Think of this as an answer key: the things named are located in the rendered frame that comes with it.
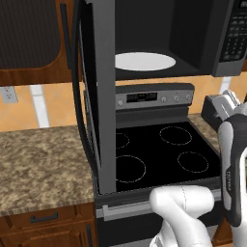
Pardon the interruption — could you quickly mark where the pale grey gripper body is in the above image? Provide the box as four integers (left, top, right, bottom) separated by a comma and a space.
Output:
214, 89, 242, 121

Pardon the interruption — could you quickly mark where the black microwave oven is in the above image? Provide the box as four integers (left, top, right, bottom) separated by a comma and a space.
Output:
114, 0, 247, 82

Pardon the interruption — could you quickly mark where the white microwave turntable plate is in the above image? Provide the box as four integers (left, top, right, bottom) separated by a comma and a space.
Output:
114, 51, 178, 72

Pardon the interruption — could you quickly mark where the black microwave door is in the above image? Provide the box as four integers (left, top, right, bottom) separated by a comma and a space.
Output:
78, 0, 118, 196

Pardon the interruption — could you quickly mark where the black oven door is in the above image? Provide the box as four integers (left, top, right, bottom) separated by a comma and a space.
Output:
96, 206, 226, 247

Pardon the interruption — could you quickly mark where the brown base cupboard door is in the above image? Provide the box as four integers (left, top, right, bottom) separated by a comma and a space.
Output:
0, 221, 98, 247

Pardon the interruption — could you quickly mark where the black toaster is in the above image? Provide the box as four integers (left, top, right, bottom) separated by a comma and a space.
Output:
200, 94, 227, 133

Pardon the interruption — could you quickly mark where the black stove with hob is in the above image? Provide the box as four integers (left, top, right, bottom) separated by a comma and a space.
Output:
83, 82, 227, 247

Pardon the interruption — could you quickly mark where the brown wooden drawer front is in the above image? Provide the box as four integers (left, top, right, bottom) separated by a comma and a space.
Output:
0, 203, 96, 233

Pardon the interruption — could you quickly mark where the silver oven door handle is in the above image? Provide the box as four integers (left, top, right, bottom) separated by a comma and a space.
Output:
101, 188, 224, 223

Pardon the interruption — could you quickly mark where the black microwave door handle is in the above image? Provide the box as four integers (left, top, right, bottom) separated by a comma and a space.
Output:
70, 0, 100, 177

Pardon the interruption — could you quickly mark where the black wall cupboard handle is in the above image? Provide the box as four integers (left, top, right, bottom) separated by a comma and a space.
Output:
59, 2, 74, 70

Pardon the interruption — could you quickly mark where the black base cupboard handle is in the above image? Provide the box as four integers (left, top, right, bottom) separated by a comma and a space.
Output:
85, 223, 95, 247

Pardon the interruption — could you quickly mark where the brown wall cupboard door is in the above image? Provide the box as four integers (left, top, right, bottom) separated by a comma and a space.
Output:
0, 0, 82, 87

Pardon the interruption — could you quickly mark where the black drawer handle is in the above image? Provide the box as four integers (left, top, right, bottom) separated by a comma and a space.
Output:
30, 211, 60, 224

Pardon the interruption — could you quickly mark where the grey wall outlet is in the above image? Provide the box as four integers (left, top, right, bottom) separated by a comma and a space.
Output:
0, 85, 19, 104

